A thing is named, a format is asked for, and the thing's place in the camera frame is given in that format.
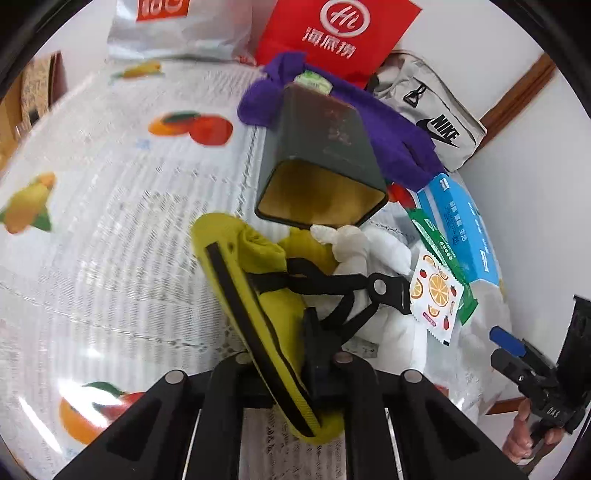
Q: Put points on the grey waist bag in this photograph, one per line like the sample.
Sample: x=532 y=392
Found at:
x=434 y=101

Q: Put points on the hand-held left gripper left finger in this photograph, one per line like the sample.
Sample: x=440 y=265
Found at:
x=221 y=392

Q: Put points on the small green labelled packet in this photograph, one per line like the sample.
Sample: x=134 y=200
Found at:
x=314 y=82

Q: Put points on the blue tissue pack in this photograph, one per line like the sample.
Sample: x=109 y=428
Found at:
x=461 y=217

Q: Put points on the purple towel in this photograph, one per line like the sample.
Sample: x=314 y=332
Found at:
x=397 y=134

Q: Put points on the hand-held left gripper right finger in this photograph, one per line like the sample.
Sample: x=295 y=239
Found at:
x=323 y=369

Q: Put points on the red paper bag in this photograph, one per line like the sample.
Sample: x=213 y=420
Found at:
x=369 y=27

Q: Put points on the person's right hand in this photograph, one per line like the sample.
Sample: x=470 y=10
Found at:
x=519 y=438

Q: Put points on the fruit print sachet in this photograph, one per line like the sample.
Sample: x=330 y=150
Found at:
x=436 y=295

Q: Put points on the white plastic bag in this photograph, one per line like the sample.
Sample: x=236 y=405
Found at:
x=207 y=32

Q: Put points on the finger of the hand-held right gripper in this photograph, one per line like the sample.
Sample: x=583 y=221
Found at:
x=508 y=367
x=508 y=339

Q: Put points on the fruit printed table cover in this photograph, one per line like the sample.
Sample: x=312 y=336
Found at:
x=115 y=230

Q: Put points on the dark green tin box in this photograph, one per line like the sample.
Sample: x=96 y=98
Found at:
x=318 y=134

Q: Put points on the brown wooden frame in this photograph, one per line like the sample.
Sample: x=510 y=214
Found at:
x=517 y=99

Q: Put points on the wooden furniture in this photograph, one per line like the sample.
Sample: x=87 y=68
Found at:
x=37 y=87

